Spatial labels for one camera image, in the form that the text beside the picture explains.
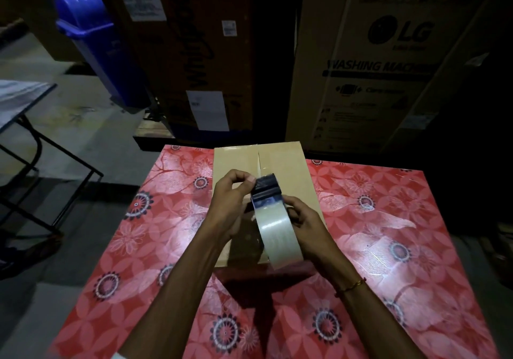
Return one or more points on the person's left hand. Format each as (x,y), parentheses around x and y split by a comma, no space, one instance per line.
(230,210)

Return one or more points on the person's right hand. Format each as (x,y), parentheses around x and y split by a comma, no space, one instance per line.
(316,242)

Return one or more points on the blue tape dispenser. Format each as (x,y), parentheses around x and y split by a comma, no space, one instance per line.
(278,234)

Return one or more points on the brown cardboard box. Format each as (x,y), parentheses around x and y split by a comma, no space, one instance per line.
(288,170)

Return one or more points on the person's left forearm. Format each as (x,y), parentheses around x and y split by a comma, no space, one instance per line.
(176,310)

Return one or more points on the person's right forearm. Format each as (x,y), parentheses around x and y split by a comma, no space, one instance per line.
(380,326)

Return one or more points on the red floral table cover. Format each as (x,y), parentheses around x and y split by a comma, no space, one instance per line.
(140,250)

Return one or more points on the large printed appliance carton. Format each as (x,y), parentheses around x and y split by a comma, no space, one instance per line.
(352,110)

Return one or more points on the large dark brown carton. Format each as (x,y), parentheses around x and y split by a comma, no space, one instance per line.
(180,58)

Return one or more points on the blue plastic trash bin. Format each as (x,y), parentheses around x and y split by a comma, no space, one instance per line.
(104,58)

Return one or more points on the black metal frame table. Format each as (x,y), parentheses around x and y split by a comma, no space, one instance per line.
(20,94)

